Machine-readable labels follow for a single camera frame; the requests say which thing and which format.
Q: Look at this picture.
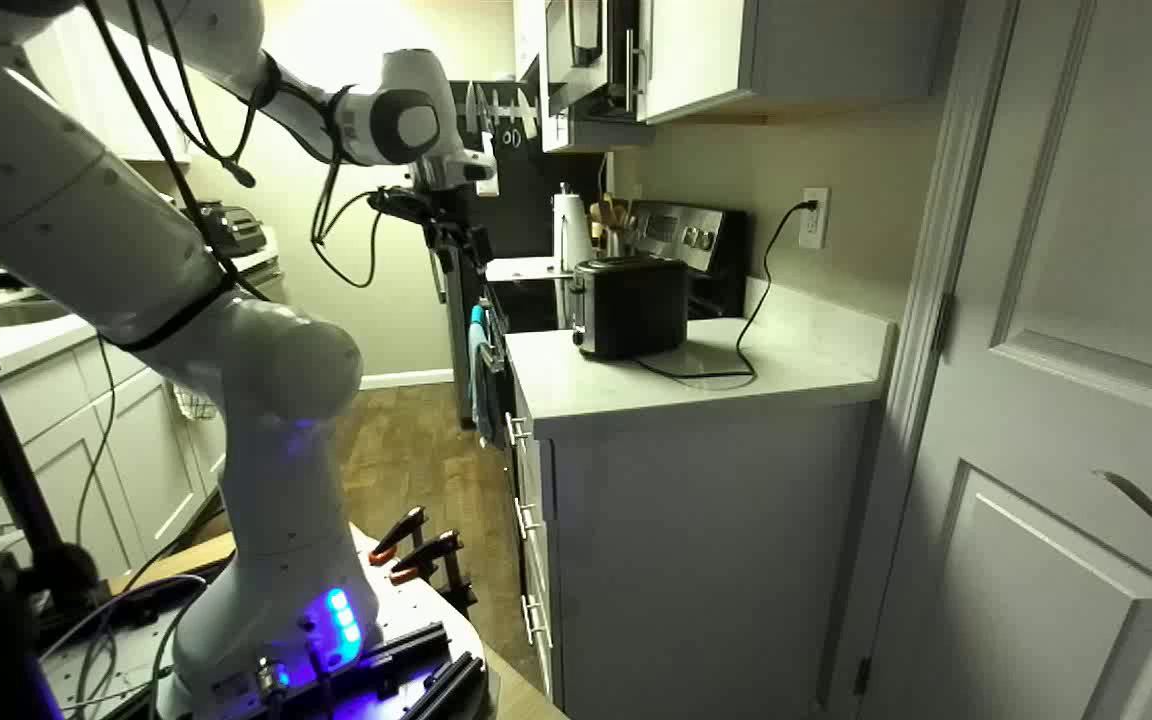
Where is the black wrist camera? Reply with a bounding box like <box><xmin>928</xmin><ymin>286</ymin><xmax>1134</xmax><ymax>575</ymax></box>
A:
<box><xmin>366</xmin><ymin>179</ymin><xmax>438</xmax><ymax>229</ymax></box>

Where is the white kitchen counter cabinet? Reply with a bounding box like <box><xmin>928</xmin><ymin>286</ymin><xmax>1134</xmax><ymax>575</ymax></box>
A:
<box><xmin>0</xmin><ymin>233</ymin><xmax>292</xmax><ymax>592</ymax></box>

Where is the white drawer cabinet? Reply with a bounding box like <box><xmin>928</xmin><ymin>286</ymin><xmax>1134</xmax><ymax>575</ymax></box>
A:
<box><xmin>506</xmin><ymin>279</ymin><xmax>901</xmax><ymax>720</ymax></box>

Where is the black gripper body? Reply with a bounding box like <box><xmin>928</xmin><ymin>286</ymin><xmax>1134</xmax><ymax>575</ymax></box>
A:
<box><xmin>419</xmin><ymin>169</ymin><xmax>497</xmax><ymax>255</ymax></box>

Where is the white kettle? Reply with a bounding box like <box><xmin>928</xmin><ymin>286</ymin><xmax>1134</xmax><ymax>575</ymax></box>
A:
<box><xmin>547</xmin><ymin>179</ymin><xmax>595</xmax><ymax>271</ymax></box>

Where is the black toaster power cable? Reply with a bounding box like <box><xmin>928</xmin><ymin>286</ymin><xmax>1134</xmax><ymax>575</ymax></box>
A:
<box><xmin>636</xmin><ymin>197</ymin><xmax>822</xmax><ymax>390</ymax></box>

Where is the orange handled black clamp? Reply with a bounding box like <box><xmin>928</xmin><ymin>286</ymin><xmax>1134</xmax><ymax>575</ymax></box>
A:
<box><xmin>390</xmin><ymin>527</ymin><xmax>470</xmax><ymax>592</ymax></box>
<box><xmin>366</xmin><ymin>505</ymin><xmax>434</xmax><ymax>572</ymax></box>

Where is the white wall cabinet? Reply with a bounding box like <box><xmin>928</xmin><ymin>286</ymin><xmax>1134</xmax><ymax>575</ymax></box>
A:
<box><xmin>513</xmin><ymin>0</ymin><xmax>970</xmax><ymax>161</ymax></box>

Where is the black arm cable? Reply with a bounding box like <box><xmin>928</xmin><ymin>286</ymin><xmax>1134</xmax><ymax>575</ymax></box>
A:
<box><xmin>79</xmin><ymin>0</ymin><xmax>391</xmax><ymax>298</ymax></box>

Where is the teal towel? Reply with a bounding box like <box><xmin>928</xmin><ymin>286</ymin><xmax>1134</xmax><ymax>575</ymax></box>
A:
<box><xmin>463</xmin><ymin>298</ymin><xmax>497</xmax><ymax>408</ymax></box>

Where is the black and silver toaster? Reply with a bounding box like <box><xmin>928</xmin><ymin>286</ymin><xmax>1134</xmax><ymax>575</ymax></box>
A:
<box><xmin>563</xmin><ymin>255</ymin><xmax>691</xmax><ymax>363</ymax></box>

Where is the white panel door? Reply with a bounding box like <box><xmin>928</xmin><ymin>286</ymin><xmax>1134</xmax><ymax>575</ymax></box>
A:
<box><xmin>928</xmin><ymin>0</ymin><xmax>1152</xmax><ymax>720</ymax></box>

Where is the dark grey dish rack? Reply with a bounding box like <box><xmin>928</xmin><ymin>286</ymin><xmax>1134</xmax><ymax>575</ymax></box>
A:
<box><xmin>191</xmin><ymin>197</ymin><xmax>278</xmax><ymax>266</ymax></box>

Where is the brown utensil holder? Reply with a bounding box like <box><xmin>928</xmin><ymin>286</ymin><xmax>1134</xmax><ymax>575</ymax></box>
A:
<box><xmin>591</xmin><ymin>194</ymin><xmax>642</xmax><ymax>260</ymax></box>

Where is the black and steel stove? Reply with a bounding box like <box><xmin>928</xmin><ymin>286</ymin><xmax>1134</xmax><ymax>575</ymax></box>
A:
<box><xmin>472</xmin><ymin>197</ymin><xmax>757</xmax><ymax>437</ymax></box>

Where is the white wall outlet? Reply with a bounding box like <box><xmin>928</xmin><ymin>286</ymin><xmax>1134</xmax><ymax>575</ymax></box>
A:
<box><xmin>796</xmin><ymin>186</ymin><xmax>833</xmax><ymax>253</ymax></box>

